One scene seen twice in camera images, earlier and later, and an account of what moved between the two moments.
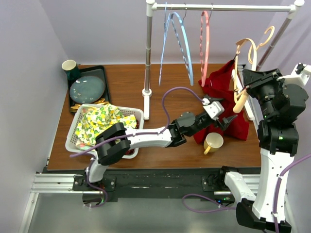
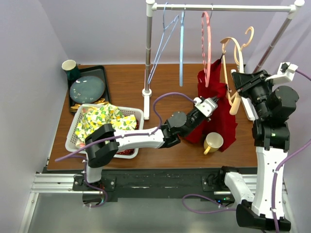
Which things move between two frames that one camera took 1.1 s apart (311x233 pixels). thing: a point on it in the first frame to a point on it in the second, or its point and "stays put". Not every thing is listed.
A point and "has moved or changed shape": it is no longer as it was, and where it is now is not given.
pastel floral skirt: (83, 146) stays put
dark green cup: (69, 66) stays put
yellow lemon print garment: (95, 119) stays put
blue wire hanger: (164, 37) has moved or changed shape
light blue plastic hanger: (182, 38) to (181, 48)
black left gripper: (224, 122) to (215, 98)
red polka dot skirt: (130, 152) stays put
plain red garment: (218, 87) has moved or changed shape
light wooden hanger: (246, 60) to (233, 101)
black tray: (97, 71) stays put
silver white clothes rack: (240, 71) stays put
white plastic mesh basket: (71, 142) stays put
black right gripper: (250, 77) stays put
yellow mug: (212, 142) stays put
